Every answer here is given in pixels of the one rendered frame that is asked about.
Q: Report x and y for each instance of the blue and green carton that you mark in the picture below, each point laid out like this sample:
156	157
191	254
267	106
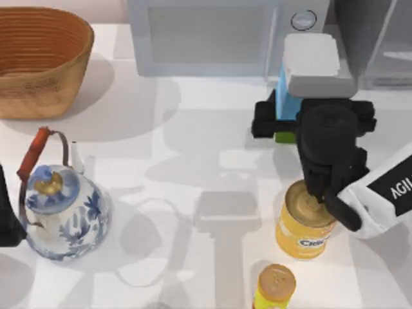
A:
287	96

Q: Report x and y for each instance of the pale grey rounded box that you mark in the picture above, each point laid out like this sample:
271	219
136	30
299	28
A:
313	64

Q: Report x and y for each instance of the grey cabinet with dark inside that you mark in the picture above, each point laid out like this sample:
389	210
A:
386	38

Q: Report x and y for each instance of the pale microwave oven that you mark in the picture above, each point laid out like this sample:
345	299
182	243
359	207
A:
206	35

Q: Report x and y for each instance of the round microwave knob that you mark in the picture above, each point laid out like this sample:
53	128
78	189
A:
303	20

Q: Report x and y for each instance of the large yellow can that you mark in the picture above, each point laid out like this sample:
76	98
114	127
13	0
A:
299	235

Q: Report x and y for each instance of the small yellow can orange lid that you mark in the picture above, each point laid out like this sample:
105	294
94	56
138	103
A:
275	286

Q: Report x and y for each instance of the blue and white teapot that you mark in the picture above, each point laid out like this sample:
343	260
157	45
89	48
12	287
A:
71	219

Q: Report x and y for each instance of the woven wooden basket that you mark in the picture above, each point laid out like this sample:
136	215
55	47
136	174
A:
38	87

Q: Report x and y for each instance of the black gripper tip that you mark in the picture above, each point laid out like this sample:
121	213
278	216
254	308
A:
8	212

